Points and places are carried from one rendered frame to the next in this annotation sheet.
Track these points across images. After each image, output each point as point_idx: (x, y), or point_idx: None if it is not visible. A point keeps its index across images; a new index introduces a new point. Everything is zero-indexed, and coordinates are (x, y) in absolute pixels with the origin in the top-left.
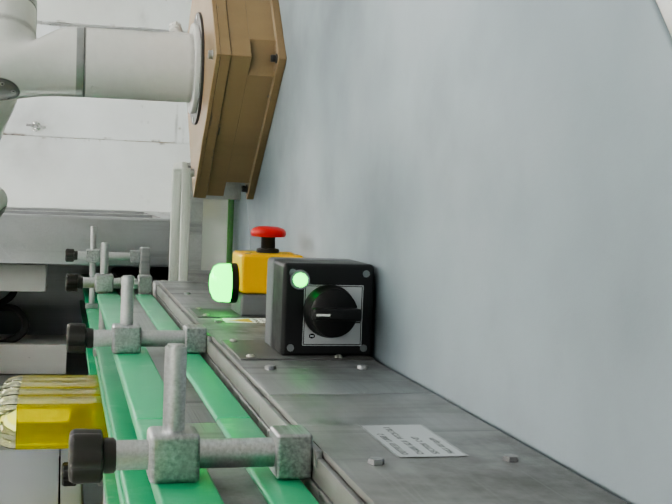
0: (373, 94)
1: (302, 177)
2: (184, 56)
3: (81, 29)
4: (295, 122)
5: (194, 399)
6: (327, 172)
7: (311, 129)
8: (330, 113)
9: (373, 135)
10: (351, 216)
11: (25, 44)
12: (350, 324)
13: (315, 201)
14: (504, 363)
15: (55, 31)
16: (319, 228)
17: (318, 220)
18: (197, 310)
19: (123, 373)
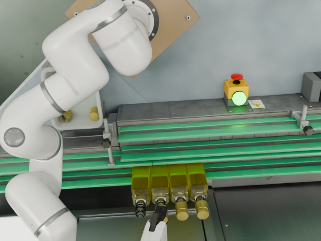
0: (320, 27)
1: (231, 54)
2: (147, 18)
3: (137, 19)
4: (217, 36)
5: None
6: (267, 51)
7: (243, 38)
8: (270, 33)
9: (319, 38)
10: (297, 61)
11: (146, 38)
12: None
13: (251, 60)
14: None
15: (138, 25)
16: (258, 68)
17: (256, 66)
18: (235, 111)
19: None
